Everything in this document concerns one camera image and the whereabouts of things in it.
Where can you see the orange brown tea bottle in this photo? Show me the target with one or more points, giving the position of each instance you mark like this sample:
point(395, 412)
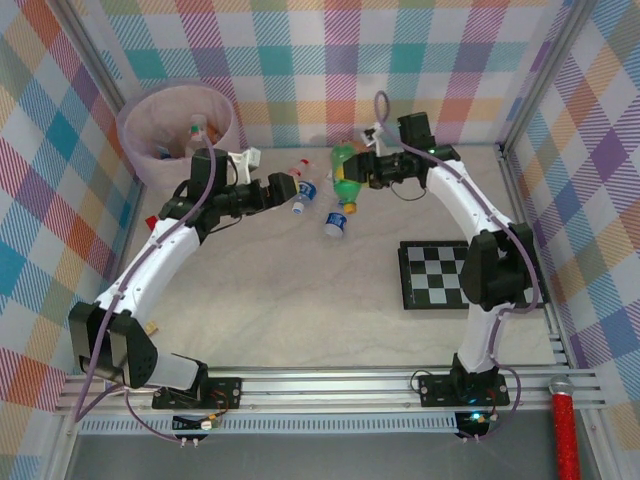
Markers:
point(361, 145)

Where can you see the green soda bottle yellow cap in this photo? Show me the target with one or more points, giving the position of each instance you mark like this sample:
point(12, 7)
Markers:
point(342, 187)

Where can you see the blue label bottle white cap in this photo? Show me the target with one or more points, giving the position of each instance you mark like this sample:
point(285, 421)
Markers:
point(306, 192)

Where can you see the clear bottle red cap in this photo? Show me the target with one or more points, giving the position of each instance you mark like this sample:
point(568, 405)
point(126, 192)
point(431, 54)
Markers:
point(301, 165)

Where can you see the orange juice bottle red label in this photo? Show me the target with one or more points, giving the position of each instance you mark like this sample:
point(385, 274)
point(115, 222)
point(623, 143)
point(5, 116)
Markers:
point(215, 134)

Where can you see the clear bottle blue cap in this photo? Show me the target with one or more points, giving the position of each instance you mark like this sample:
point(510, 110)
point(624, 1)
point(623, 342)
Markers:
point(162, 151)

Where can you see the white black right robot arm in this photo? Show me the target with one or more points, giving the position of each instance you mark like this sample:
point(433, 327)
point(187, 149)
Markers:
point(465, 200)

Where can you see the translucent lilac waste bin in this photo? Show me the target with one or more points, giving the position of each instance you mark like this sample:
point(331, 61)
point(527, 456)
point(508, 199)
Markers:
point(150, 120)

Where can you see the red plastic block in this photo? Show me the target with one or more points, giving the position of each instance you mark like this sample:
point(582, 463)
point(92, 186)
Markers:
point(150, 221)

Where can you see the black silver chessboard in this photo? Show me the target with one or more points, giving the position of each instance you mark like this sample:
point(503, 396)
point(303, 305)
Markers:
point(430, 280)

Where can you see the small wooden block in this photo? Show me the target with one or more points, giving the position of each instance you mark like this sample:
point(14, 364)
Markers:
point(151, 328)

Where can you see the small black controller board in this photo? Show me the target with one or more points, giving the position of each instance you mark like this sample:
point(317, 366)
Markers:
point(192, 424)
point(467, 422)

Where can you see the red glitter microphone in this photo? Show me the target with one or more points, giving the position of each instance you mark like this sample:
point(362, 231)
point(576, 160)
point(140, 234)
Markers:
point(565, 435)

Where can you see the aluminium side rail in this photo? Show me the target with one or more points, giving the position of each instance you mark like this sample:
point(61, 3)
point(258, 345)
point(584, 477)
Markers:
point(134, 205)
point(560, 345)

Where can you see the aluminium frame post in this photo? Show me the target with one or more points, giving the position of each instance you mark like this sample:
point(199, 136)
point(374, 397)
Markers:
point(555, 50)
point(92, 50)

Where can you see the aluminium front rail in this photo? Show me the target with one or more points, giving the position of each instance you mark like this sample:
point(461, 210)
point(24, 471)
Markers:
point(325, 387)

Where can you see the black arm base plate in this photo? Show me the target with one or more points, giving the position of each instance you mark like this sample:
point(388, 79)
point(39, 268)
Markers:
point(225, 395)
point(435, 392)

